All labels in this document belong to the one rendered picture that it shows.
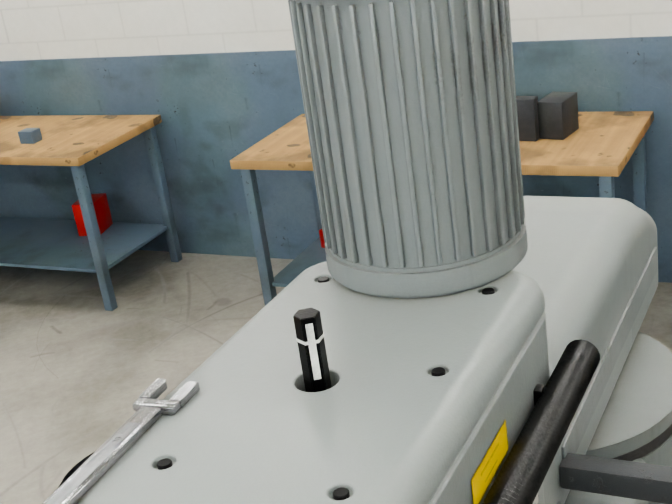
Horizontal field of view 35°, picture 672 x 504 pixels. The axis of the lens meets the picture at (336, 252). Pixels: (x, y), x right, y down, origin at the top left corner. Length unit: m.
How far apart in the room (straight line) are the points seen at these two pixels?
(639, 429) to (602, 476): 0.22
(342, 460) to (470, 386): 0.14
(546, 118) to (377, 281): 3.78
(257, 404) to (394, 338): 0.14
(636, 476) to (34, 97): 5.87
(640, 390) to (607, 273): 0.18
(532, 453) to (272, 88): 4.97
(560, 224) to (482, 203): 0.51
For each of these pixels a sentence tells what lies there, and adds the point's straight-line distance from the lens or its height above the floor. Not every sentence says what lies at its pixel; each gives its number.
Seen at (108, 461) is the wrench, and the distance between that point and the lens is 0.82.
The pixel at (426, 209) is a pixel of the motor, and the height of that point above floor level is 1.98.
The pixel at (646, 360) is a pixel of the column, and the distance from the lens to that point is 1.55.
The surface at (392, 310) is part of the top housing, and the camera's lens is 0.97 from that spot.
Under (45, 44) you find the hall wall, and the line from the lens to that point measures 6.62.
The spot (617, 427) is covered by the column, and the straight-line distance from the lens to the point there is 1.40.
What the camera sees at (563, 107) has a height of 1.02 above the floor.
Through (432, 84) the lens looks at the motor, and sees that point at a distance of 0.93.
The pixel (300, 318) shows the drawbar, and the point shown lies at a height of 1.95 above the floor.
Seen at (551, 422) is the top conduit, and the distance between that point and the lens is 0.95.
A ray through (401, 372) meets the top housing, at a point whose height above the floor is 1.89.
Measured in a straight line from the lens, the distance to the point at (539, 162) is 4.48.
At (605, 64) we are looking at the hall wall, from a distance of 5.13.
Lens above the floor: 2.31
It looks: 22 degrees down
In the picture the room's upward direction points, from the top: 8 degrees counter-clockwise
